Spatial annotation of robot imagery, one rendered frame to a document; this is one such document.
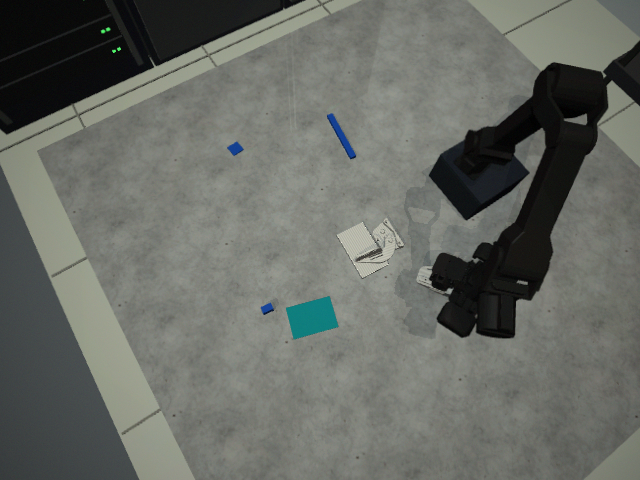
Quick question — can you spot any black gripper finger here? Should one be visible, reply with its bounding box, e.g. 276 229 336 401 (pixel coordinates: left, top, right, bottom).
449 291 477 316

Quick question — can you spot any small blue square tile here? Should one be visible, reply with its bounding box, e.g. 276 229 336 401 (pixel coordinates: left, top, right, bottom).
227 141 244 156

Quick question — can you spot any blue flat bar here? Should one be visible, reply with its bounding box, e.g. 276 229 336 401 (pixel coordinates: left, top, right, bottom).
327 113 356 160

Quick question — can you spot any teal flat rectangular plate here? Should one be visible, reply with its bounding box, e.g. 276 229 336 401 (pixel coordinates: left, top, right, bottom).
286 296 338 339

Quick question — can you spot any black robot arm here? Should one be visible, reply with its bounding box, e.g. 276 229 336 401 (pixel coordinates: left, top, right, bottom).
429 62 608 338

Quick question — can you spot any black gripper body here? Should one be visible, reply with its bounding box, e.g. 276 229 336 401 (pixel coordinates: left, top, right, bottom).
437 242 493 338

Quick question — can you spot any small blue cube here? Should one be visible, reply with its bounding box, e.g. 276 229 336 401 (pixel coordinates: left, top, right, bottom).
261 303 274 315

